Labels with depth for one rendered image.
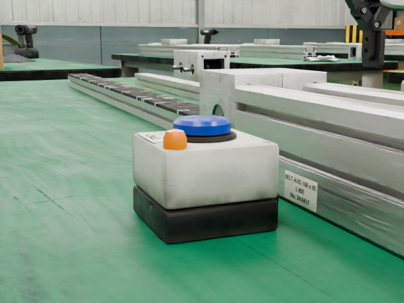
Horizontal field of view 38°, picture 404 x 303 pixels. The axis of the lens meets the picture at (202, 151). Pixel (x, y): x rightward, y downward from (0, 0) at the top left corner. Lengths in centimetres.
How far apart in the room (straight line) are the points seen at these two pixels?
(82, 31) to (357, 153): 1162
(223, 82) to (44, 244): 26
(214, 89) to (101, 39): 1150
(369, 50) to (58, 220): 40
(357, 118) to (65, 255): 20
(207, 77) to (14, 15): 1110
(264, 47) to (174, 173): 381
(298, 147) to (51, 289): 22
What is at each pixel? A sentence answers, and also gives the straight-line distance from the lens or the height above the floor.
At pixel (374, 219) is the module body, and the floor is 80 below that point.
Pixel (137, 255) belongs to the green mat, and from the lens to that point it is 36.
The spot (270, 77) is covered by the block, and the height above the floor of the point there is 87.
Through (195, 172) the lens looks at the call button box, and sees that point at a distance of 36.
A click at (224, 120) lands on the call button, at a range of 39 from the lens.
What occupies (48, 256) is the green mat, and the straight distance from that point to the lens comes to 36.
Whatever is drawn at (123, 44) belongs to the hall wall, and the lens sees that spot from 1223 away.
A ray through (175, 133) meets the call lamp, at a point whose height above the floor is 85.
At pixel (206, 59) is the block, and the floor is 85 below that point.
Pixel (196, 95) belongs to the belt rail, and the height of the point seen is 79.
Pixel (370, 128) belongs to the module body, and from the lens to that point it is 37.
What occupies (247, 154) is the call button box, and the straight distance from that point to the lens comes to 38.
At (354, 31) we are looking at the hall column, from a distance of 871.
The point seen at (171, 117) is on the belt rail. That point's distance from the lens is 81.
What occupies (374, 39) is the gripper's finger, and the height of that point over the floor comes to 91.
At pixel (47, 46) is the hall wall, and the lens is 1178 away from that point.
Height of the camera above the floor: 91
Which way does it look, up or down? 11 degrees down
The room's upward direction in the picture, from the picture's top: straight up
